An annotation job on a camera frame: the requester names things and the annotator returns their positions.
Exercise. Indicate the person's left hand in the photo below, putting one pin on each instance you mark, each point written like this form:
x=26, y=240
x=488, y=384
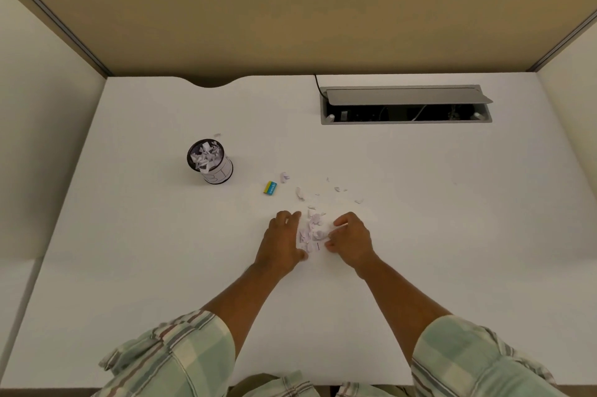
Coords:
x=280, y=247

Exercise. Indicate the person's right hand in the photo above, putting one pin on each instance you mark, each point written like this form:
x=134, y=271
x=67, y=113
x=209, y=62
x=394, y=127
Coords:
x=357, y=245

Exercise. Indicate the pile of white paper scraps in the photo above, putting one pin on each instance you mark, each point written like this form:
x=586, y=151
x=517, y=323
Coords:
x=310, y=233

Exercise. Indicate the white paper cup black inside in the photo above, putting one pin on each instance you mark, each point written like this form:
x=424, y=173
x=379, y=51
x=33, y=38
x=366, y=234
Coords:
x=219, y=176

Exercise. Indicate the person's left forearm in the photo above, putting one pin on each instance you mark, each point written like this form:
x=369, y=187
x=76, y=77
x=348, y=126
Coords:
x=242, y=303

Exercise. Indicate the person's right forearm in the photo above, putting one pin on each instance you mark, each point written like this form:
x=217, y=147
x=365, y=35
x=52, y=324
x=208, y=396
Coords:
x=401, y=308

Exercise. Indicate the small blue yellow box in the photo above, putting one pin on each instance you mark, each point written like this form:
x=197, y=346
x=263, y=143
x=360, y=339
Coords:
x=270, y=188

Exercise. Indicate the green plaid shirt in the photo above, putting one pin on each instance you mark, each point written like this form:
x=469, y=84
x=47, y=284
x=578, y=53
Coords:
x=186, y=359

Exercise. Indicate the beige partition panel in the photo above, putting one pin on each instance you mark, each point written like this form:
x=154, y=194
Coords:
x=303, y=5

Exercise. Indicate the white side divider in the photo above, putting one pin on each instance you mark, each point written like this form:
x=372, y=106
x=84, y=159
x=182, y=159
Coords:
x=46, y=131
x=578, y=107

